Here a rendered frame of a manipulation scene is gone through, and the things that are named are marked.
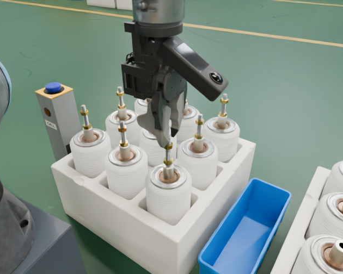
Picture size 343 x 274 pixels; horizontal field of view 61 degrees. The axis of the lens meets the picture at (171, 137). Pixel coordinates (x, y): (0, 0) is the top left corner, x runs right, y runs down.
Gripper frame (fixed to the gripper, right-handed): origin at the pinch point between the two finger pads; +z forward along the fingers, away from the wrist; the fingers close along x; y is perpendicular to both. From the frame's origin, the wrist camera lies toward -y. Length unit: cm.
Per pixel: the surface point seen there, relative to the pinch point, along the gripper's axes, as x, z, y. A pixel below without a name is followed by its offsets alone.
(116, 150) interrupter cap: -1.4, 9.7, 15.2
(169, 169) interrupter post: 0.9, 7.3, 0.1
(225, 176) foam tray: -13.3, 17.1, -7.5
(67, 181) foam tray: 5.1, 19.1, 26.3
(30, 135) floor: -17, 35, 74
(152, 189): 4.4, 10.4, 1.8
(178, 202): 2.7, 13.1, -3.2
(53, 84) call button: -8.7, 2.1, 40.7
